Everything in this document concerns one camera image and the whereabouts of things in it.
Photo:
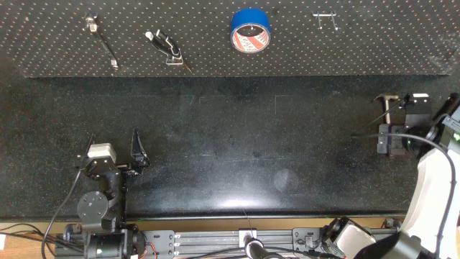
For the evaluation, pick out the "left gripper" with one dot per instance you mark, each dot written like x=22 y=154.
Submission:
x=133 y=170

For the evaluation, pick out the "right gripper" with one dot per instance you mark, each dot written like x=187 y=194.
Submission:
x=391 y=140

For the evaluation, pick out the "hammer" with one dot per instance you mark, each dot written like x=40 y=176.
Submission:
x=387 y=99

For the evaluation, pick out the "wrench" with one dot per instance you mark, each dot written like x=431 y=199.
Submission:
x=102 y=44

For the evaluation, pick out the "pliers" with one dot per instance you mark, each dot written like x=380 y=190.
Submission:
x=165 y=45

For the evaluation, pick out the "roll of blue tape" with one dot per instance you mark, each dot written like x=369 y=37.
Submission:
x=249 y=18

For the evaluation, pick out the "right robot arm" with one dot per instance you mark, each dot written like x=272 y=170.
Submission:
x=431 y=201

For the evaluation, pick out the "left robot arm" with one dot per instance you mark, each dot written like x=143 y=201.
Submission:
x=104 y=208

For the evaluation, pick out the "black pegboard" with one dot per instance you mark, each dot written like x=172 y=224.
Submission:
x=323 y=50

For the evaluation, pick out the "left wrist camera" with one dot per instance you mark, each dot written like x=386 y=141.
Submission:
x=102 y=151

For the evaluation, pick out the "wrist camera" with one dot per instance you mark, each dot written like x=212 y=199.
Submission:
x=420 y=95
x=102 y=151

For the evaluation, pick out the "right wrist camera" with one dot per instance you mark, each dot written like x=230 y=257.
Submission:
x=420 y=95

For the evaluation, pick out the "mounting rail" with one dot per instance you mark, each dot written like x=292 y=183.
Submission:
x=208 y=241

